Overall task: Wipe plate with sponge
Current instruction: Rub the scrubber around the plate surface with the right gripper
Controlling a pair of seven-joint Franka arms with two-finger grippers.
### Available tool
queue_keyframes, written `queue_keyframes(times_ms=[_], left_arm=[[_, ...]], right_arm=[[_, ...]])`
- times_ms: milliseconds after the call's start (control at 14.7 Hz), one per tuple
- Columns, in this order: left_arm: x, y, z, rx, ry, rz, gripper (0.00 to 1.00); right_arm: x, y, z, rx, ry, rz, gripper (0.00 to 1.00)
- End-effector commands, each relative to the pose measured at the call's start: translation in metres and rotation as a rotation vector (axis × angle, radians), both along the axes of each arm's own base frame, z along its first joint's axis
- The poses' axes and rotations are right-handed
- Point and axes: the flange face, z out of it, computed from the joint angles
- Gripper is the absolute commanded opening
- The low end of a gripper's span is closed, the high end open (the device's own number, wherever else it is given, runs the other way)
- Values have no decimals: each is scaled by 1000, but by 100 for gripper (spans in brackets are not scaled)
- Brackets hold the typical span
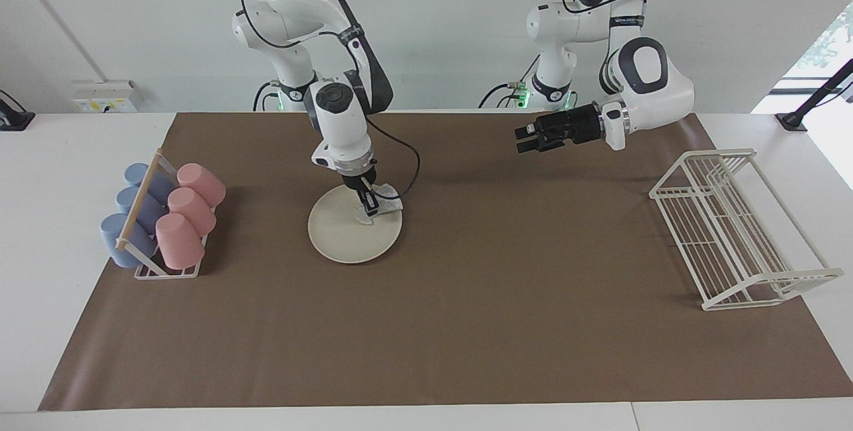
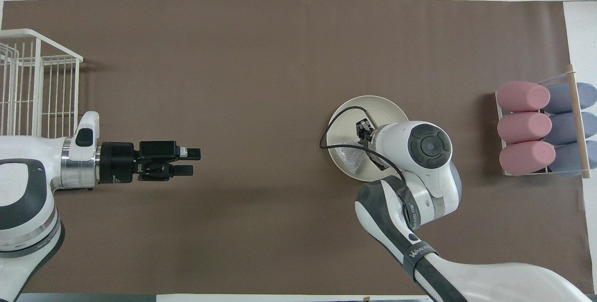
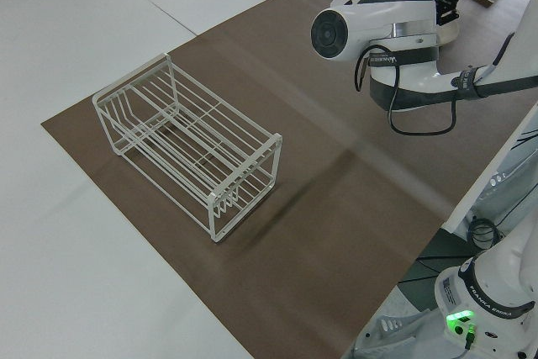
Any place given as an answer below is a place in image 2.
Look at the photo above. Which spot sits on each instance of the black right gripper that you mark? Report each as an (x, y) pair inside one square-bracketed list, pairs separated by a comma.
[(365, 133)]

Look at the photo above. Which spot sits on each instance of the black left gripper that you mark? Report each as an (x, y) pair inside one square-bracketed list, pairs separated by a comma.
[(156, 159)]

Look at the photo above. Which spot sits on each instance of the clear plastic wrap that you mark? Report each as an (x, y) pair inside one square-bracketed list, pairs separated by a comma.
[(350, 158)]

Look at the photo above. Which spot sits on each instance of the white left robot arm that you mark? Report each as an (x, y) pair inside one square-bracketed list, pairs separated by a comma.
[(28, 185)]

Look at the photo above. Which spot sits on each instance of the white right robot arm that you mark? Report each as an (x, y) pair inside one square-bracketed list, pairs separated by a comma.
[(429, 190)]

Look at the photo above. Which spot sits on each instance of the cream round plate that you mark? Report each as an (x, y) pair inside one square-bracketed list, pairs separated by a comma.
[(380, 108)]

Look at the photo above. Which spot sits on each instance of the brown table mat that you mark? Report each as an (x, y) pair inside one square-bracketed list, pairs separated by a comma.
[(256, 82)]

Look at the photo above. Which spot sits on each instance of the pink cup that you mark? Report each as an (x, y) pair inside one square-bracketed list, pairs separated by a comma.
[(522, 96), (523, 127), (527, 158)]

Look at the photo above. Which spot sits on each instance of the clear acrylic cup rack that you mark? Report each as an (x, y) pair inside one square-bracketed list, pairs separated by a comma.
[(531, 174)]

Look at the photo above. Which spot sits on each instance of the blue-grey cup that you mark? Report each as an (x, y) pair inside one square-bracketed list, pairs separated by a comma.
[(564, 97), (564, 128), (566, 158)]

